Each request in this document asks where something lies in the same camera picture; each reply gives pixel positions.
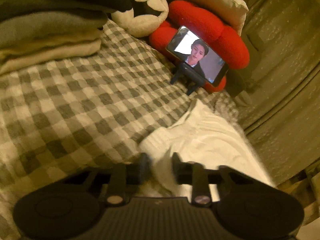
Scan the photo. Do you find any white knit garment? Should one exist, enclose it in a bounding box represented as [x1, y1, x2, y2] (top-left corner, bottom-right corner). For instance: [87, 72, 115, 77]
[139, 100, 274, 198]

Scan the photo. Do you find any stack of folded clothes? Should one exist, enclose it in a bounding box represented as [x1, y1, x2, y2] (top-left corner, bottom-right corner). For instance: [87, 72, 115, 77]
[1, 0, 132, 74]

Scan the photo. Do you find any grey white checkered bedspread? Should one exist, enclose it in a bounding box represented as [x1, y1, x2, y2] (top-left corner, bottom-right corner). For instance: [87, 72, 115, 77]
[1, 21, 238, 239]

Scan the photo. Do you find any black phone stand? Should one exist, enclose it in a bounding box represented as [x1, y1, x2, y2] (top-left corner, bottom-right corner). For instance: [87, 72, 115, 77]
[170, 62, 206, 95]

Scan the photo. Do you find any grey star pattern curtain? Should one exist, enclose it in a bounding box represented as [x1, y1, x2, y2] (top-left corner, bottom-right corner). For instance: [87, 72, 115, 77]
[239, 0, 319, 184]

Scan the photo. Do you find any smartphone showing video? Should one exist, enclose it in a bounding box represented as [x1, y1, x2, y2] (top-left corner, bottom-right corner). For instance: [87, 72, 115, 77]
[166, 26, 228, 86]

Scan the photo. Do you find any upper red puffy cushion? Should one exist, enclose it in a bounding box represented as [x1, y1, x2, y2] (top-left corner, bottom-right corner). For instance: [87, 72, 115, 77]
[168, 0, 249, 69]

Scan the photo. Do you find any red puffy cushion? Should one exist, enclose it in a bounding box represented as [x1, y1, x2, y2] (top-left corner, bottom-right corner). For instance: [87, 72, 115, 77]
[168, 0, 249, 69]
[149, 21, 228, 94]

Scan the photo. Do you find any lower red puffy cushion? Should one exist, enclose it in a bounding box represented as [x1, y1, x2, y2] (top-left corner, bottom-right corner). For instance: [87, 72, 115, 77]
[149, 21, 228, 94]

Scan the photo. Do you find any cream plush toy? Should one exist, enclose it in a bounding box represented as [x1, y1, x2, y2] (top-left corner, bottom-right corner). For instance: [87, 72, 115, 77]
[108, 0, 169, 38]

